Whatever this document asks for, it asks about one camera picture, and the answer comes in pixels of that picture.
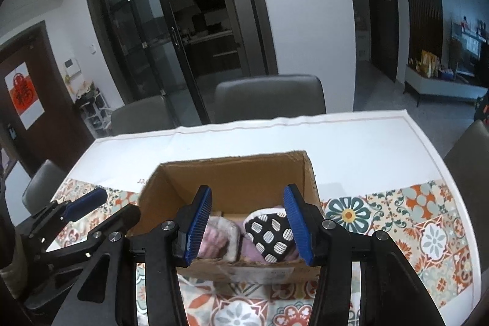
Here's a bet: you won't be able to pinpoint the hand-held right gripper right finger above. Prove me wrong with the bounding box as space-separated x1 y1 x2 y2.
283 183 447 326

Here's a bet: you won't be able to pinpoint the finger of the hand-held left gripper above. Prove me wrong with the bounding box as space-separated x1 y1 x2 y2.
41 203 142 266
28 188 108 243

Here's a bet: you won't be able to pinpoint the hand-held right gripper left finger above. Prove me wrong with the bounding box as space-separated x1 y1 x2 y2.
53 185 213 326

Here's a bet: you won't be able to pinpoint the pink fluffy sock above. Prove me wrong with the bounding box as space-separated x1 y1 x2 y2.
199 218 242 262

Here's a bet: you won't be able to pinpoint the black white patterned pouch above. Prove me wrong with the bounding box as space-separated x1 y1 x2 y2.
244 209 296 265

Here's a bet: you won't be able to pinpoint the cardboard box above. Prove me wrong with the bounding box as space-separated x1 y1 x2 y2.
126 149 322 284

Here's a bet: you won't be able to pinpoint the grey dining chair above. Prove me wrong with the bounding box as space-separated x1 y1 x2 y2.
214 74 326 124
443 120 489 223
22 160 67 214
111 95 176 137

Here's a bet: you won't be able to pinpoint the small shoe rack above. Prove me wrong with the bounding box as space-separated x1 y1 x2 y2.
74 82 111 137

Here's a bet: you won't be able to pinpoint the brown wooden door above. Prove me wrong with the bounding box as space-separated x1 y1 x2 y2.
0 20 94 178

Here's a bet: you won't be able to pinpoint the tile patterned tablecloth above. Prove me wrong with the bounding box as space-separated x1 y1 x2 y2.
50 108 480 326

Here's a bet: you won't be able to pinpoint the red and white door poster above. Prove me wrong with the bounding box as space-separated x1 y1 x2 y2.
5 61 42 130

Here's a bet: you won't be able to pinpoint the white intercom panel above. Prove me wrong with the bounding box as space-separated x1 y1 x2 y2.
63 59 82 77

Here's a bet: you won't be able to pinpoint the dark framed glass sliding door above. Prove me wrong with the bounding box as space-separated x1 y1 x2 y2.
83 0 279 128

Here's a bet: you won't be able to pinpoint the white low cabinet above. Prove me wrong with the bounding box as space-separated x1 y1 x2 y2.
404 65 489 107

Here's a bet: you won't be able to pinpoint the yellow snack bags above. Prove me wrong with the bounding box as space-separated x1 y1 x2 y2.
420 50 440 77

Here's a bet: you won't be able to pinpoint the dark wooden door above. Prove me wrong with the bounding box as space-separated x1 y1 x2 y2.
361 0 400 82

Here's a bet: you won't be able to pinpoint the dark media shelf unit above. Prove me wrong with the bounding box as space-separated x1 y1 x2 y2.
449 15 489 86

